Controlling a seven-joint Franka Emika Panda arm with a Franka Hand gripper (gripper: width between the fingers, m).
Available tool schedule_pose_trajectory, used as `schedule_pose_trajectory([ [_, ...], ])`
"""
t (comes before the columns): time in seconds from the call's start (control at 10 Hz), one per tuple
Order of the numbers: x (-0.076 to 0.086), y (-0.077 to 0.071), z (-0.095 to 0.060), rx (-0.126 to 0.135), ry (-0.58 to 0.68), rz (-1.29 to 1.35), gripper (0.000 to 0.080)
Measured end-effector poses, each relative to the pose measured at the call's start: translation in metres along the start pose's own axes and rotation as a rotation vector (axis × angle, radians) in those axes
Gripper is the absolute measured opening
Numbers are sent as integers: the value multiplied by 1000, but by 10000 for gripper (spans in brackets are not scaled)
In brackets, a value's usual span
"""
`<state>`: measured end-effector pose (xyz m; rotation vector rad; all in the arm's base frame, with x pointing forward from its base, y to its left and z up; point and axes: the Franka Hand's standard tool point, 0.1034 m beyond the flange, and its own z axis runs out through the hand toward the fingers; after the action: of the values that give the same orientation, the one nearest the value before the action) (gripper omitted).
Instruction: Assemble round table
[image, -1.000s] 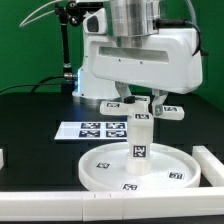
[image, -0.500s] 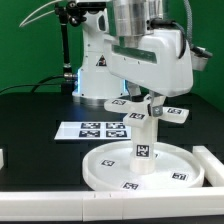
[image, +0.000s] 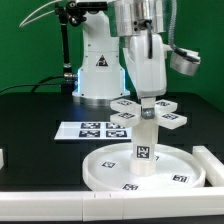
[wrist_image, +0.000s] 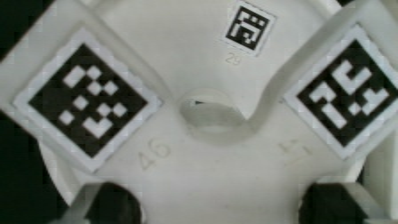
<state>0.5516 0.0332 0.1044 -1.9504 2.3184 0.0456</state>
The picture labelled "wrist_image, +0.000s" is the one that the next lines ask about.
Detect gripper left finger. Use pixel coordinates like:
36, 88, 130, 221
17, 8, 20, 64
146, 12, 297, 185
52, 182, 145, 224

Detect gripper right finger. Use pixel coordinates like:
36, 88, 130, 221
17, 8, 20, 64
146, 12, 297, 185
299, 182, 390, 224

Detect white cross-shaped table base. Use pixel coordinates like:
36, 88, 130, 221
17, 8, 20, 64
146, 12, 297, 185
0, 0, 398, 224

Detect white round table top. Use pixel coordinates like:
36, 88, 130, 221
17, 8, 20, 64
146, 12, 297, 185
82, 0, 398, 201

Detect white cylindrical table leg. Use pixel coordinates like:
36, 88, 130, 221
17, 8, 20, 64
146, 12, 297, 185
180, 88, 253, 145

